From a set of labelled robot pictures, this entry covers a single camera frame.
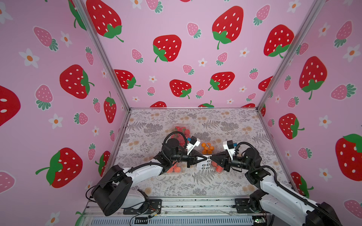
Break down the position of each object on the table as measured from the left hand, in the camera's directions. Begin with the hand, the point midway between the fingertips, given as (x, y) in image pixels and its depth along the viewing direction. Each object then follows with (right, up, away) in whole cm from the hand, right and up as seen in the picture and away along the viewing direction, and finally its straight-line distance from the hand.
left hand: (206, 159), depth 70 cm
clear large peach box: (-15, -8, +13) cm, 22 cm away
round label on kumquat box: (+5, +3, +24) cm, 25 cm away
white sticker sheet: (0, -4, +3) cm, 5 cm away
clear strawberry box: (-14, +12, +31) cm, 36 cm away
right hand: (+2, 0, -1) cm, 2 cm away
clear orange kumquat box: (+4, +1, +24) cm, 25 cm away
